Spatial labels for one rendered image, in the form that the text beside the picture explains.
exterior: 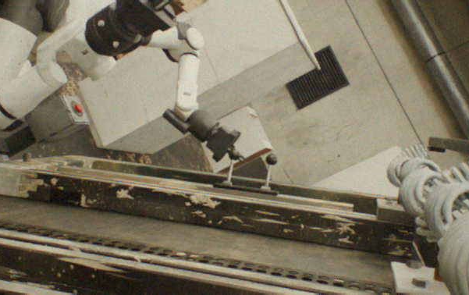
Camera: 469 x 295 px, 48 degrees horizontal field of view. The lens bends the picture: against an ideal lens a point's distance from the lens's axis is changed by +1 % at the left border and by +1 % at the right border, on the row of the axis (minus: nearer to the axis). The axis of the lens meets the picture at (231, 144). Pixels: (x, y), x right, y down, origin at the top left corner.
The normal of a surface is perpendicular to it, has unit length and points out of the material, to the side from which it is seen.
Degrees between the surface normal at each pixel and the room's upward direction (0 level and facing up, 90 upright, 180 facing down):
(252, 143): 90
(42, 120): 90
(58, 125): 90
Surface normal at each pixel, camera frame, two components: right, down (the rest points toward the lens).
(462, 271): -0.21, -0.18
